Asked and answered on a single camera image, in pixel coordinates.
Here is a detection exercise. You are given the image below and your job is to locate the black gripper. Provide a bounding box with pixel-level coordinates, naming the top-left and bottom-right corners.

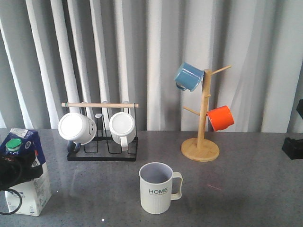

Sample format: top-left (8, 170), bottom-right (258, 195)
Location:
top-left (0, 151), bottom-right (44, 190)
top-left (282, 137), bottom-right (303, 160)

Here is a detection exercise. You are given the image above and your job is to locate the Pauls whole milk carton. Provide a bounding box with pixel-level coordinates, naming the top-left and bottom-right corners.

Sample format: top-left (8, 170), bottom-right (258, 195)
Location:
top-left (0, 128), bottom-right (52, 216)

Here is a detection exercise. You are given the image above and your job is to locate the white HOME mug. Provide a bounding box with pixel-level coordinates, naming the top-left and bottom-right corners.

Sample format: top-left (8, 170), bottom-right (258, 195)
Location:
top-left (139, 162), bottom-right (183, 214)

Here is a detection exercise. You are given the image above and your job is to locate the white smiley hanging mug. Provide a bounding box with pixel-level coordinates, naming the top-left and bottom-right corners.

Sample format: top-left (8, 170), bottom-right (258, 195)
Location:
top-left (58, 113), bottom-right (97, 145)

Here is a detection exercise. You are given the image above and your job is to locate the orange enamel mug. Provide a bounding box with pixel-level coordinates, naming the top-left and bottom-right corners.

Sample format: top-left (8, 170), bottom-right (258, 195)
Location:
top-left (207, 105), bottom-right (234, 131)

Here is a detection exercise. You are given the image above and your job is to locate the wooden mug tree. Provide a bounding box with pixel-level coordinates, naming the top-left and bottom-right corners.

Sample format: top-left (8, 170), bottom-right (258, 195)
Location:
top-left (181, 65), bottom-right (231, 162)

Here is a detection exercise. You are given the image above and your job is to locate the white ribbed hanging mug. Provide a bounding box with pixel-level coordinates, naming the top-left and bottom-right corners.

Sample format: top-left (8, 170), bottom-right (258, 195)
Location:
top-left (109, 112), bottom-right (135, 151)

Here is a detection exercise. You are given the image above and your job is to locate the grey curtain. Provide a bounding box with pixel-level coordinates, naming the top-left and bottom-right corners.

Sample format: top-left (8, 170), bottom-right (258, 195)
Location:
top-left (0, 0), bottom-right (303, 133)

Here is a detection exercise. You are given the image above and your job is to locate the blue enamel mug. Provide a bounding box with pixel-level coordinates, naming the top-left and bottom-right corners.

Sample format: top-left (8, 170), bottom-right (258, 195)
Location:
top-left (174, 62), bottom-right (205, 92)

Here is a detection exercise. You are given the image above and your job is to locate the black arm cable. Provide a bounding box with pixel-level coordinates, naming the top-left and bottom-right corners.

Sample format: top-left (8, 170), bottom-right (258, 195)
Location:
top-left (0, 188), bottom-right (22, 216)

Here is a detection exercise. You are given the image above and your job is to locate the black wire mug rack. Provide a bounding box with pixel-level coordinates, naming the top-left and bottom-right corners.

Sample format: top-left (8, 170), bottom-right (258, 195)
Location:
top-left (61, 102), bottom-right (139, 161)

